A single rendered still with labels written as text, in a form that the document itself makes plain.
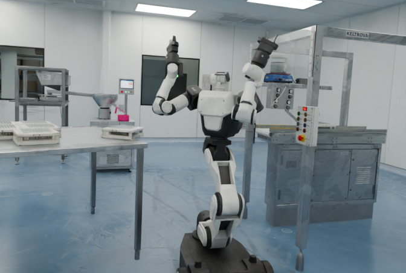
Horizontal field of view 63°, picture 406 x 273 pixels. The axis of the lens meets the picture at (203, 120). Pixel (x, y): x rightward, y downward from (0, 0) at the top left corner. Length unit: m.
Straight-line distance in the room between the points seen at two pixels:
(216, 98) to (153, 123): 5.78
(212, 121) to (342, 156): 1.79
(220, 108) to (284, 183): 1.39
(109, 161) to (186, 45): 3.96
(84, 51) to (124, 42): 0.89
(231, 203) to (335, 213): 1.85
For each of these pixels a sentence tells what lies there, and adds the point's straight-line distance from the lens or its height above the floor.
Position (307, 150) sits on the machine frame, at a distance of 2.38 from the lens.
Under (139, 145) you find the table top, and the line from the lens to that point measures 2.34.
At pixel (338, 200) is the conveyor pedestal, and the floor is 0.22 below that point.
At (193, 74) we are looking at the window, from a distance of 7.97.
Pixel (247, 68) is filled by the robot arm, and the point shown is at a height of 1.39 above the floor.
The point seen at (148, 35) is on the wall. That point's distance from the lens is 7.82.
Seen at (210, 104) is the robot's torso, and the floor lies 1.17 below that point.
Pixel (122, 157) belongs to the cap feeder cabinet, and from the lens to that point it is 4.96.
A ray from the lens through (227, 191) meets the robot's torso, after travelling 2.03.
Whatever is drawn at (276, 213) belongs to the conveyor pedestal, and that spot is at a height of 0.13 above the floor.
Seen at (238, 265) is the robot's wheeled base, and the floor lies 0.19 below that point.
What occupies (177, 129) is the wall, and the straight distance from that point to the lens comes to 7.93.
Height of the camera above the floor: 1.26
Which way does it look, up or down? 5 degrees down
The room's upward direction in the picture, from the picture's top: 3 degrees clockwise
